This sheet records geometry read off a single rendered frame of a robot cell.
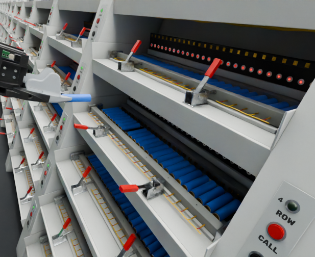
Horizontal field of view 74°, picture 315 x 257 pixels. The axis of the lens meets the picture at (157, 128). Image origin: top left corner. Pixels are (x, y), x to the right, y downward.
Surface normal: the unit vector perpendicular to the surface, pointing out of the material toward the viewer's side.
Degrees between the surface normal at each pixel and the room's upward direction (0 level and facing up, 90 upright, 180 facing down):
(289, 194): 90
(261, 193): 90
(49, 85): 90
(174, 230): 22
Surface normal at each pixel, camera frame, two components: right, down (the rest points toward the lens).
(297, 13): -0.81, 0.18
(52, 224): 0.11, -0.89
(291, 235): -0.71, -0.16
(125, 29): 0.58, 0.42
